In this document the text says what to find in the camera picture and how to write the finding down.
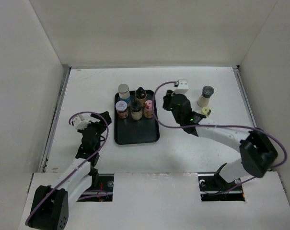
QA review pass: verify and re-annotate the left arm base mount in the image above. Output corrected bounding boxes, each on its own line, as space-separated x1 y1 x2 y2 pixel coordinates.
77 169 115 202

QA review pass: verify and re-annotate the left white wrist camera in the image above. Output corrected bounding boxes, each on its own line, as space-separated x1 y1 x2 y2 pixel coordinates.
69 115 90 130

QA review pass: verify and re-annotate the clear lid pepper grinder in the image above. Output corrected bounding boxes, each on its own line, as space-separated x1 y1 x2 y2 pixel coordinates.
197 86 214 107

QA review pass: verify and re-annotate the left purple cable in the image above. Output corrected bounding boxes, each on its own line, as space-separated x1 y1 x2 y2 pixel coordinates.
24 111 111 227

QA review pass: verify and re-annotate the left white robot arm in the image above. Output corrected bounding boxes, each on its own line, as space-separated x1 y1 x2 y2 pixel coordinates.
25 111 112 230

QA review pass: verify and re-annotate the yellow lid white bottle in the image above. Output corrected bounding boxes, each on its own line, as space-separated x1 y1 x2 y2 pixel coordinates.
201 107 211 117

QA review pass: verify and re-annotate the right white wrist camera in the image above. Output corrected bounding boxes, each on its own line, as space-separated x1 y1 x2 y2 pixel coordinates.
174 79 189 95

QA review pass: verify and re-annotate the black plastic tray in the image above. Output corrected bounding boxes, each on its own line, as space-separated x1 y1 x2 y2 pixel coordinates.
113 91 160 145

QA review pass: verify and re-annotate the small black cap spice bottle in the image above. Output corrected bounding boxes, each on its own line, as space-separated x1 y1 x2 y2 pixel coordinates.
135 87 147 107

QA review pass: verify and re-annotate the purple cable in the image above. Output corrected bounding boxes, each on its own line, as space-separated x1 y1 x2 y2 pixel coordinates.
24 111 111 227
151 81 288 194

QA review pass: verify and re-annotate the blue label silver lid jar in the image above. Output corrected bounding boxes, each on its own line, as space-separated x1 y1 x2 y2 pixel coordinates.
118 84 131 107

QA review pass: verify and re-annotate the white lid red label jar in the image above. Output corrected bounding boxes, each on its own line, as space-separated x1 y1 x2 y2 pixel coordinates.
115 101 128 119

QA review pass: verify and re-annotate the pink lid spice bottle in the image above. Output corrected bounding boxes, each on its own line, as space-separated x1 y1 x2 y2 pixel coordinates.
143 100 153 119

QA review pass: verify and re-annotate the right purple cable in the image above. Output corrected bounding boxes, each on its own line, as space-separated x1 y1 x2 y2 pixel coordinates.
151 81 288 194

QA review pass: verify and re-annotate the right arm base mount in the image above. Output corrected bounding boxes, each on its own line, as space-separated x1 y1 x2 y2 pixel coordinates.
198 164 245 202

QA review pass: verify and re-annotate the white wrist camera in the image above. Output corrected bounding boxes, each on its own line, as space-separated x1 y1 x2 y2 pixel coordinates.
174 79 189 95
69 115 90 130

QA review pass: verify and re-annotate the black lid grinder bottle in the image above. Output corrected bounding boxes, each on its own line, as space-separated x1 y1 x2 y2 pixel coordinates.
130 100 142 120

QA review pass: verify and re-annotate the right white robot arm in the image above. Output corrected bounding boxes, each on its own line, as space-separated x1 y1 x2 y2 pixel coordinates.
163 90 278 190

